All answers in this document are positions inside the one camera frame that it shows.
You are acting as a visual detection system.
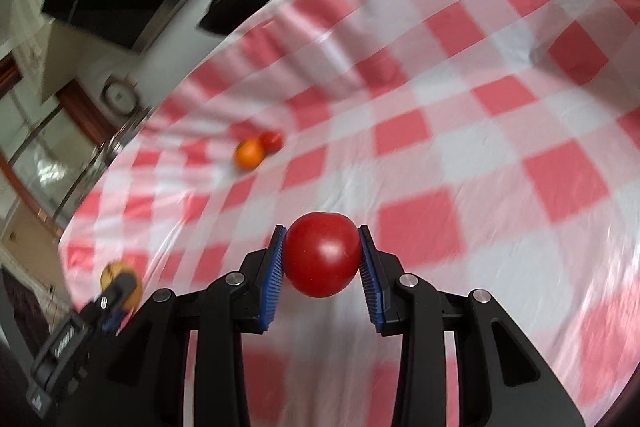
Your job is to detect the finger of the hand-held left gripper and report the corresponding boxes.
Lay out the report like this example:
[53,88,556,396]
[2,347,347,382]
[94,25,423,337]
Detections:
[92,274,138,338]

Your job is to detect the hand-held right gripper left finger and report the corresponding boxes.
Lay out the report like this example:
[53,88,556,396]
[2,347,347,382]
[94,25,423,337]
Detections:
[100,224,288,427]

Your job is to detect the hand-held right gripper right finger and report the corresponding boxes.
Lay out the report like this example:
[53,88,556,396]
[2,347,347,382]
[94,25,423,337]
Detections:
[357,224,586,427]

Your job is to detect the striped yellow pepino melon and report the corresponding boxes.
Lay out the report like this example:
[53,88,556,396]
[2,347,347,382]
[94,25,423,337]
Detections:
[100,261,143,308]

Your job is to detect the red cherry tomato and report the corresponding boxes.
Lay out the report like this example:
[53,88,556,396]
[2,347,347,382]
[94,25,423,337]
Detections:
[282,212,362,299]
[260,131,285,154]

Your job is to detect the orange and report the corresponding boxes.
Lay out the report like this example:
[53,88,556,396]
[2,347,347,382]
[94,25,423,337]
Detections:
[234,138,266,172]

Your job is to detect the pink checked tablecloth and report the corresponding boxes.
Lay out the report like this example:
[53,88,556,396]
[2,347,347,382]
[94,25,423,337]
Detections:
[57,0,640,427]

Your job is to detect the round dial kitchen scale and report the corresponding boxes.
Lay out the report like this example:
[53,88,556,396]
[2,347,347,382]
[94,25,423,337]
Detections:
[101,77,138,112]

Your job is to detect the wooden door frame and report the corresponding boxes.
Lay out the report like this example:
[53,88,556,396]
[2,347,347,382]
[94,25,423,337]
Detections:
[0,57,126,238]

